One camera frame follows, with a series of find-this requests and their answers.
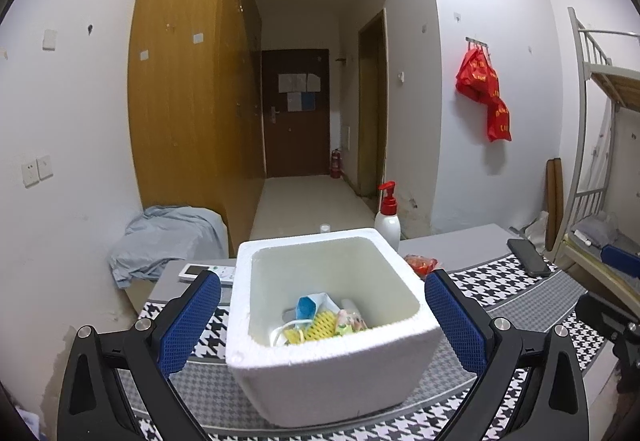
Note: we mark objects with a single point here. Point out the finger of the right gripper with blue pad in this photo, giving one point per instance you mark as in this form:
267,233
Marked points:
621,260

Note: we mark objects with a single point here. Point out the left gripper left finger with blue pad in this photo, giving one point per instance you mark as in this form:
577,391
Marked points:
93,402

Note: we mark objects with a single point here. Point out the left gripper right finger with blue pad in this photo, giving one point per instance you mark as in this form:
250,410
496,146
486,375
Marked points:
552,404

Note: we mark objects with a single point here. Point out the blue face mask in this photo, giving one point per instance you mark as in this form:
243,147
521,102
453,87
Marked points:
306,309

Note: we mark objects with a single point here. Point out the green floral tissue packet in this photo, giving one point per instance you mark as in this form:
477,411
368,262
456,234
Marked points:
349,321

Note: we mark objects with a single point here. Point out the metal bunk bed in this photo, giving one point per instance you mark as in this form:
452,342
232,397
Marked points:
601,202

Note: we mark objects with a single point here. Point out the houndstooth table runner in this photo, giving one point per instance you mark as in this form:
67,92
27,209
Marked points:
376,412

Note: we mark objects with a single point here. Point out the black smartphone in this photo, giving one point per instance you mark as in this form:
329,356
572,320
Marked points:
531,262

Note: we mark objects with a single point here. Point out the red snack packet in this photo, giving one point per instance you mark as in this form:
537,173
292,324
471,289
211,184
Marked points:
420,265

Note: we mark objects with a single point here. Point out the wooden folding boards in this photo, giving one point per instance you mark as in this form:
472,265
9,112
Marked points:
554,200

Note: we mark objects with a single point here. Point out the light blue crumpled cloth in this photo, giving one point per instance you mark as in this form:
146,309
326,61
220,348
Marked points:
166,233

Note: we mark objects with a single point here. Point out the white pump lotion bottle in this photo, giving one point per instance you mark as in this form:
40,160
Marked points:
386,221

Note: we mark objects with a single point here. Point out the white styrofoam box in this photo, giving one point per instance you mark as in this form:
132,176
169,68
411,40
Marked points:
270,275

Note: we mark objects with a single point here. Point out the red fire extinguisher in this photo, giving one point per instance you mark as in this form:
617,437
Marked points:
336,164

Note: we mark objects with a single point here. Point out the red hanging bags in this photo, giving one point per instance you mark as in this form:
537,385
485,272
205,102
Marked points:
477,80

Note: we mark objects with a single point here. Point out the wooden wardrobe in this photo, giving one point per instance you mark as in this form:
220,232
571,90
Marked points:
194,107

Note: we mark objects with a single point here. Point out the dark brown entrance door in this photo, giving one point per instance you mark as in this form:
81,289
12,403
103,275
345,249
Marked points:
296,105

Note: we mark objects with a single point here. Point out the white wall socket pair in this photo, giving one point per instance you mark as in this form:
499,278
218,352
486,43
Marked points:
36,170

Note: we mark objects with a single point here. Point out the wall coat hook rack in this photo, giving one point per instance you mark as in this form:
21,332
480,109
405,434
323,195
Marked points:
477,42

